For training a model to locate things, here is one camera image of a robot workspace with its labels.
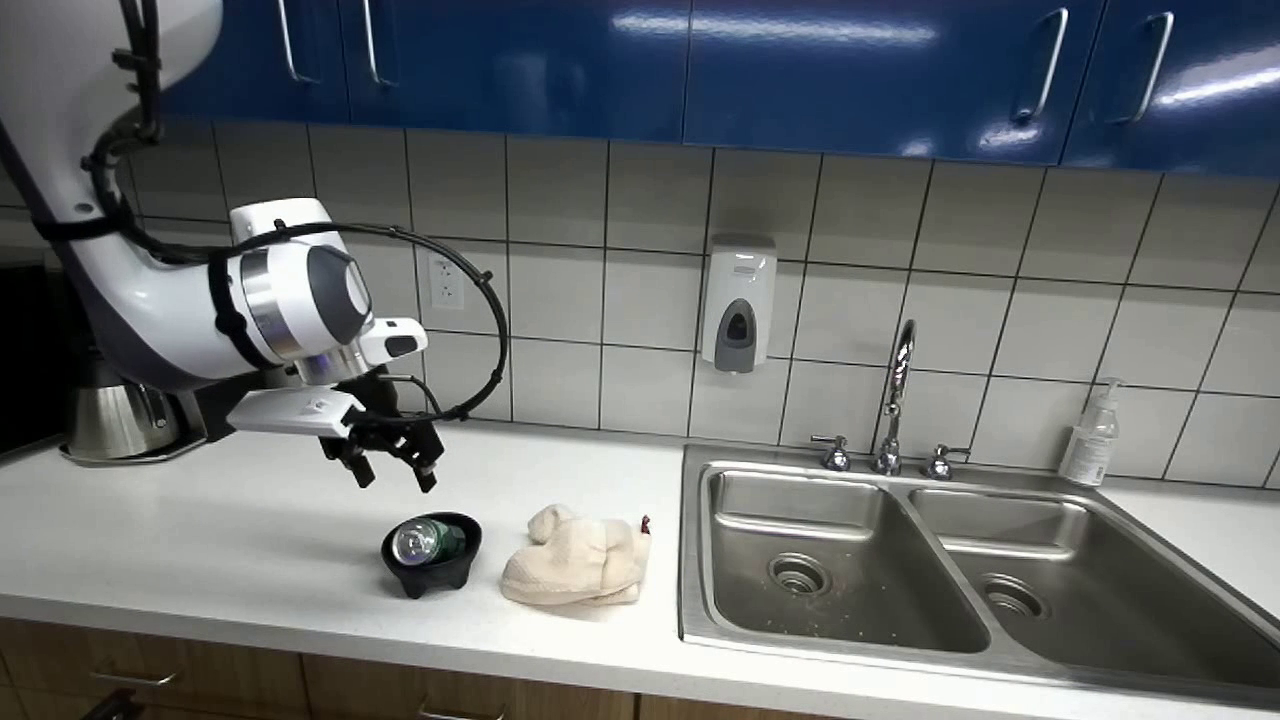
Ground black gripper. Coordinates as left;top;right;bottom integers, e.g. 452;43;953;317
318;373;452;501

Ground black bowl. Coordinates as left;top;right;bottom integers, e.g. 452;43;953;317
381;507;489;602

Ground beige crumpled cloth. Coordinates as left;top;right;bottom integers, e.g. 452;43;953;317
495;501;656;618

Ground wooden lower cabinets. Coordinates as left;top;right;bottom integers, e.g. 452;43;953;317
0;610;844;720

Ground steel coffee carafe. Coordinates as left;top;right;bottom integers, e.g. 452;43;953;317
64;375;185;464

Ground black appliance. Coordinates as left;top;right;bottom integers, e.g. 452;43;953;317
0;256;71;459

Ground chrome faucet spout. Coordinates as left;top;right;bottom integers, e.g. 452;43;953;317
869;317;923;480

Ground stainless steel double sink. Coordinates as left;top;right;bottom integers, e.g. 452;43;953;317
678;441;1280;712

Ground blue upper cabinets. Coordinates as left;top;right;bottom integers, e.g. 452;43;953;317
155;0;1280;185

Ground clear soap bottle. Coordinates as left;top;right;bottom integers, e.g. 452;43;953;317
1057;375;1125;493

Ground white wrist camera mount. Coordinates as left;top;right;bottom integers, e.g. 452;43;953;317
224;384;374;443

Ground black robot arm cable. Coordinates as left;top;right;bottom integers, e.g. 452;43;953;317
0;0;518;425

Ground metal drawer handle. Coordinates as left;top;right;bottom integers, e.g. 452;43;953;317
85;668;181;699

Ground white wall soap dispenser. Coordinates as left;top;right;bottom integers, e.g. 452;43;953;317
697;235;779;375

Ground chrome cabinet door handle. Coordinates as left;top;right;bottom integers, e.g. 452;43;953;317
356;0;391;88
274;0;307;88
1016;2;1078;128
1127;9;1180;128

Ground chrome faucet handle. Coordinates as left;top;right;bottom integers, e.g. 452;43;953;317
920;441;971;482
810;433;860;477

